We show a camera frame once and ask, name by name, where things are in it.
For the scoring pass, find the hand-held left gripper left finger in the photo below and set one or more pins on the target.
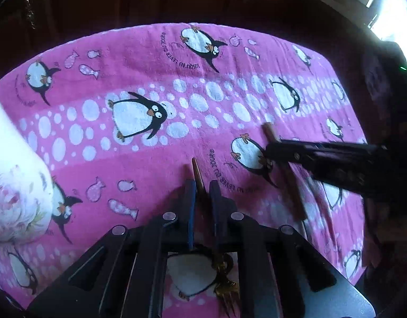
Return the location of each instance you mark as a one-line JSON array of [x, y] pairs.
[[191, 212]]

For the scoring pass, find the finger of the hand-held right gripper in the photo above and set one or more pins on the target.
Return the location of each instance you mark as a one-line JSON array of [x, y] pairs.
[[303, 154]]

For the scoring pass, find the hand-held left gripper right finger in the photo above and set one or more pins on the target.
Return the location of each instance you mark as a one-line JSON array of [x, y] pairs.
[[214, 212]]

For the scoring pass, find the white floral cup blue inside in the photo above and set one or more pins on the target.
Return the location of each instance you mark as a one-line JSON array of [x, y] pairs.
[[14, 179]]

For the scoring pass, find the pink penguin towel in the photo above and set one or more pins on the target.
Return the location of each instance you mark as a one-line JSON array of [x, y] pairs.
[[140, 73]]

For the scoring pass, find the bright window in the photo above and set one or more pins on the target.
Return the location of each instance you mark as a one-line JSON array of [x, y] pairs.
[[394, 15]]

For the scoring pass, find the dark wooden cabinet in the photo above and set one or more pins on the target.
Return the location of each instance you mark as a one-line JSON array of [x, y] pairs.
[[107, 3]]

